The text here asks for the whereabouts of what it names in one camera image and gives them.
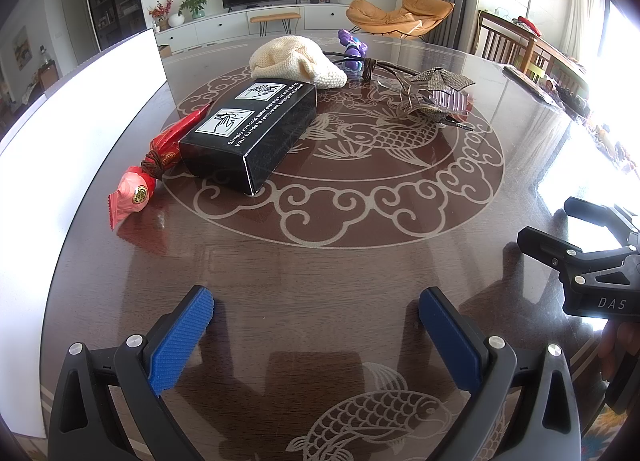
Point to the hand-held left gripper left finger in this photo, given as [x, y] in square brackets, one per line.
[177, 341]

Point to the white door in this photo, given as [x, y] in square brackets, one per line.
[71, 23]

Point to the wooden bench with hairpin legs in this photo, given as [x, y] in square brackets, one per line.
[275, 17]

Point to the wall painting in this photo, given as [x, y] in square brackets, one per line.
[21, 48]

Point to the round white vase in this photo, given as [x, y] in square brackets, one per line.
[176, 21]

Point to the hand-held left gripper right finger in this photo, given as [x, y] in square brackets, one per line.
[450, 341]

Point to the black printed box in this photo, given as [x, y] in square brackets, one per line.
[250, 136]

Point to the white television cabinet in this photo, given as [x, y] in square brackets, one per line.
[220, 23]

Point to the black-framed clear glasses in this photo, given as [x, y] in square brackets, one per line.
[369, 68]

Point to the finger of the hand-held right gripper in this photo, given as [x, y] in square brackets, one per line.
[575, 263]
[600, 213]

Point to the dark patterned wooden desktop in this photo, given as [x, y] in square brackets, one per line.
[350, 261]

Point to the red flowers in vase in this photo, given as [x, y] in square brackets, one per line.
[160, 11]

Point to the person's right hand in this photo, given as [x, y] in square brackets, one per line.
[612, 348]

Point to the white foam board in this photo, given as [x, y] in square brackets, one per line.
[75, 166]

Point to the silver rhinestone hair bow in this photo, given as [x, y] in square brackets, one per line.
[440, 83]

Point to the wooden chair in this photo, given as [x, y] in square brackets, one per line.
[500, 41]

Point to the orange lounge chair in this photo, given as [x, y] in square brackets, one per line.
[425, 6]

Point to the cream knit hat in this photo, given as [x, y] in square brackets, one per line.
[295, 61]

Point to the cardboard box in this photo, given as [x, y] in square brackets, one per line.
[165, 51]

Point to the dark flat object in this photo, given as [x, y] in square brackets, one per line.
[520, 76]

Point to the red snack packet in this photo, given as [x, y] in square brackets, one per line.
[175, 136]

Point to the cluttered wooden side table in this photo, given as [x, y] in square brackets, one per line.
[575, 86]

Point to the purple plastic toy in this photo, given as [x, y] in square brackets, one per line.
[352, 46]

